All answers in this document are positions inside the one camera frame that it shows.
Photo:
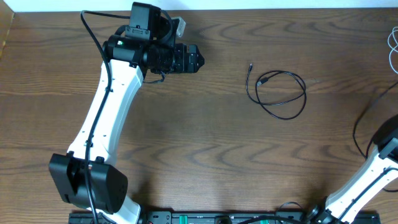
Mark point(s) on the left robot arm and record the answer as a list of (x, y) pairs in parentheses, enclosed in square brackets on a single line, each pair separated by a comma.
[(86, 176)]

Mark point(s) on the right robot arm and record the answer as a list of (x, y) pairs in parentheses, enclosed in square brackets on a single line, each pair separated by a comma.
[(379, 169)]

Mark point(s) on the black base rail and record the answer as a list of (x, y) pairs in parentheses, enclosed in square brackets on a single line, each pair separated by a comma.
[(210, 218)]

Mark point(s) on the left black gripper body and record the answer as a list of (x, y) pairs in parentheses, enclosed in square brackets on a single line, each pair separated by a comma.
[(180, 58)]

